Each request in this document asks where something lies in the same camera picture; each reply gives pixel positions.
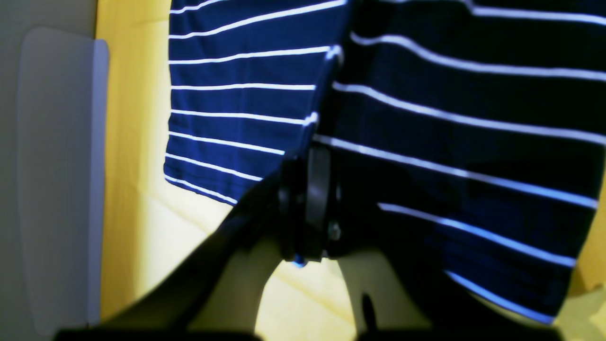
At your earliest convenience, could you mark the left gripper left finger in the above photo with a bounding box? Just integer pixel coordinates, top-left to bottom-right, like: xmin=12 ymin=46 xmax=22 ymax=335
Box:
xmin=54 ymin=155 xmax=305 ymax=341

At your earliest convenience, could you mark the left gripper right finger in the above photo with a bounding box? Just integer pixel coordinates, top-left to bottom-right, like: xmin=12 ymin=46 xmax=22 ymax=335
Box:
xmin=308 ymin=144 xmax=561 ymax=341

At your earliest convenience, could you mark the navy white striped T-shirt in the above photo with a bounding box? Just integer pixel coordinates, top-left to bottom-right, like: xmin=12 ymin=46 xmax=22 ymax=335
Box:
xmin=164 ymin=0 xmax=605 ymax=324

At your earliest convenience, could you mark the yellow table cloth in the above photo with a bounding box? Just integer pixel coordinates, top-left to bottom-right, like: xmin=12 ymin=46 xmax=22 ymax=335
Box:
xmin=95 ymin=0 xmax=606 ymax=341

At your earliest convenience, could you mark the grey table plate left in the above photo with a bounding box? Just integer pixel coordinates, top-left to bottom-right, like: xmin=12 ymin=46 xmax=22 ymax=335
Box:
xmin=17 ymin=27 xmax=110 ymax=337

